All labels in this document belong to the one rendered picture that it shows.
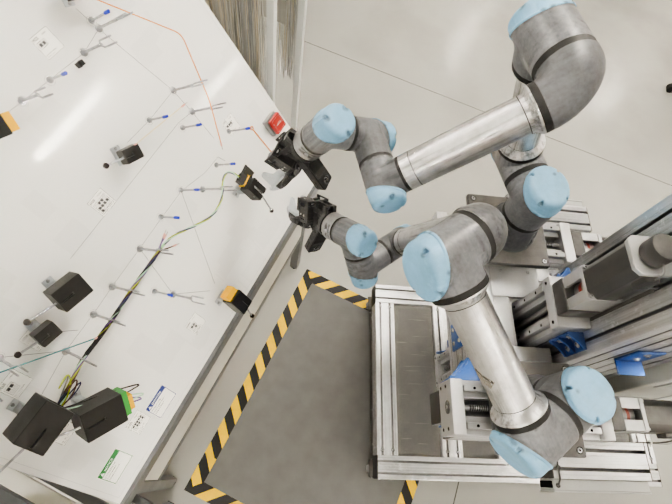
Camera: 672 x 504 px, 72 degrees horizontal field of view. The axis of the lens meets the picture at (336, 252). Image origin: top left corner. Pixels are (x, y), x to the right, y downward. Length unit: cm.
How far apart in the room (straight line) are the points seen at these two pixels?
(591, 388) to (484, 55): 304
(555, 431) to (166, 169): 109
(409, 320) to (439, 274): 144
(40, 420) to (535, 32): 118
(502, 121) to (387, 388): 146
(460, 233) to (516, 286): 64
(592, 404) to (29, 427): 109
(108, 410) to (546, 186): 114
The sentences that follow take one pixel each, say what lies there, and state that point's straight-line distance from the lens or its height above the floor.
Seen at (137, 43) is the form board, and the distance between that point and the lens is 134.
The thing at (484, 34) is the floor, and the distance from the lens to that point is 401.
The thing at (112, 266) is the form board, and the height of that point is 118.
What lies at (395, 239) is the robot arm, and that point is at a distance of 122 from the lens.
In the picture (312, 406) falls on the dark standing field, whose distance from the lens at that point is 230.
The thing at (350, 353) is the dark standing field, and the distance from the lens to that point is 237.
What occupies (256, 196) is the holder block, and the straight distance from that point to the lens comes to 138.
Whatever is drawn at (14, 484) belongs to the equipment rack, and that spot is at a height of 66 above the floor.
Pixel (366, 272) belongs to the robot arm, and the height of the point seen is 118.
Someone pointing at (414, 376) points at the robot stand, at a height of 21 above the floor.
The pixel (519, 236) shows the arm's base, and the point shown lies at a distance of 136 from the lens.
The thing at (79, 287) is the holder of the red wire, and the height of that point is 131.
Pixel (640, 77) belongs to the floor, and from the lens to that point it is 440.
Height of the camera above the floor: 228
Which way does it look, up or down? 64 degrees down
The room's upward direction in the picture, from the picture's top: 17 degrees clockwise
